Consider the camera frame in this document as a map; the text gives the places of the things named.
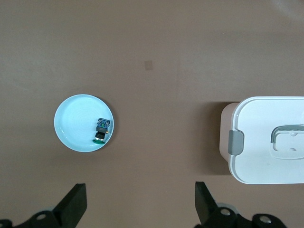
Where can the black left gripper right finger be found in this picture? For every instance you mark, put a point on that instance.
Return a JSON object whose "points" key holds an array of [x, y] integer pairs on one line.
{"points": [[206, 209]]}

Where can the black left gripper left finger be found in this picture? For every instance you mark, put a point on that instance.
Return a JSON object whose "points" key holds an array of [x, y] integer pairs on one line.
{"points": [[64, 211]]}

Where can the white lunch box grey latches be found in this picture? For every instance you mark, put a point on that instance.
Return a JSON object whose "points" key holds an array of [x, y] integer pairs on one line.
{"points": [[261, 164]]}

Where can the light blue round plate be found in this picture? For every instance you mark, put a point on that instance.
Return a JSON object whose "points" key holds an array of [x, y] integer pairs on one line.
{"points": [[76, 121]]}

